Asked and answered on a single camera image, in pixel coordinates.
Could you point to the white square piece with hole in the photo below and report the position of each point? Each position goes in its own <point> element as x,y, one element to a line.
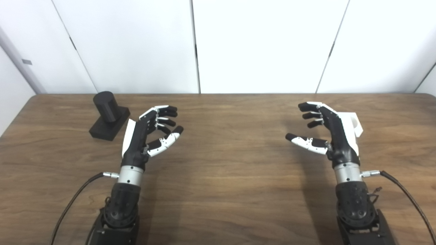
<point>356,124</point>

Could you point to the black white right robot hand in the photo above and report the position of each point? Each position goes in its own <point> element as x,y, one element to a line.
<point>340,136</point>

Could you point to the black peg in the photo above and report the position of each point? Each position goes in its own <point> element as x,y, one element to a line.
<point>106,109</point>

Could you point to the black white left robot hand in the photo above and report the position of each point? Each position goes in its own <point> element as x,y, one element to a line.
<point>134,143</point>

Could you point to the small grey wall tag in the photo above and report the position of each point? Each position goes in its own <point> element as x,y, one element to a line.
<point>27,62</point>

